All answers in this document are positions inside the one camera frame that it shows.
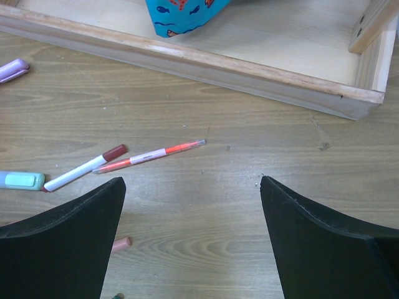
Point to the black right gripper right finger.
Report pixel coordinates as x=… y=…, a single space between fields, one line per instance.
x=323 y=253

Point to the wooden clothes rack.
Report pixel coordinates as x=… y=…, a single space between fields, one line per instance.
x=329 y=56

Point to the green blue highlighter pen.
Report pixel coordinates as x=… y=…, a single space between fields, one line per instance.
x=22 y=180

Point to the brown cap white marker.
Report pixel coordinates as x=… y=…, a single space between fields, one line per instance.
x=85 y=168

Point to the orange transparent pen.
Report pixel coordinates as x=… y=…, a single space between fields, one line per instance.
x=149 y=156

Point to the blue fish pattern garment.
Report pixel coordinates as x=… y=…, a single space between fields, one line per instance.
x=174 y=17

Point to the pink cap white marker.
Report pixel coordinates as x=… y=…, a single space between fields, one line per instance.
x=121 y=244

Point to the purple highlighter pen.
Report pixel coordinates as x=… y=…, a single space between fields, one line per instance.
x=13 y=69

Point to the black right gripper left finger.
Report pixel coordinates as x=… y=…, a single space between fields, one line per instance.
x=63 y=252

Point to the green cap white marker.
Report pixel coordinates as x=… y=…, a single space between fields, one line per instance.
x=118 y=296

